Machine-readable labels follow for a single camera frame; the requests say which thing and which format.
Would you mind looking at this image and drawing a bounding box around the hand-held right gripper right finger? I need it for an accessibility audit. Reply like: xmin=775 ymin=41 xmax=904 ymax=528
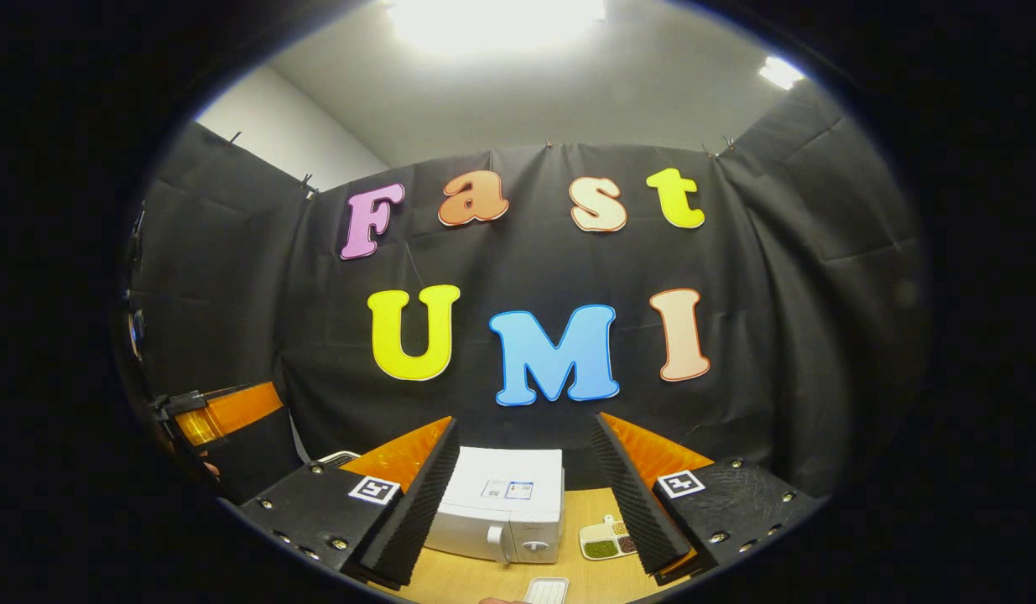
xmin=591 ymin=411 xmax=829 ymax=588

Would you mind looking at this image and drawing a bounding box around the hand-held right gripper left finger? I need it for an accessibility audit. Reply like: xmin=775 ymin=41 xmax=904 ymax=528
xmin=237 ymin=415 xmax=461 ymax=588

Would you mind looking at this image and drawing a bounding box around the white microwave oven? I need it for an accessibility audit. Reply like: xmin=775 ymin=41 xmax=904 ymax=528
xmin=424 ymin=446 xmax=565 ymax=565

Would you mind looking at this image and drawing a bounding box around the divided dish of beans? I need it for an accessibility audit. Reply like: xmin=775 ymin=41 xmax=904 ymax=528
xmin=579 ymin=514 xmax=640 ymax=561

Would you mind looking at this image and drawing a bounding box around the white rectangular dish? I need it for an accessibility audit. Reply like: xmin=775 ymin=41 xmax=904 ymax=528
xmin=522 ymin=576 xmax=570 ymax=604

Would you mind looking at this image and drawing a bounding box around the small ceiling light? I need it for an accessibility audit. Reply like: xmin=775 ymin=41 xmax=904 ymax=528
xmin=757 ymin=55 xmax=808 ymax=91

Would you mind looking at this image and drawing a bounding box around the large ceiling light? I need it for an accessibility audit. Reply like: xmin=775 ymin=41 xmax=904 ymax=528
xmin=388 ymin=0 xmax=607 ymax=53

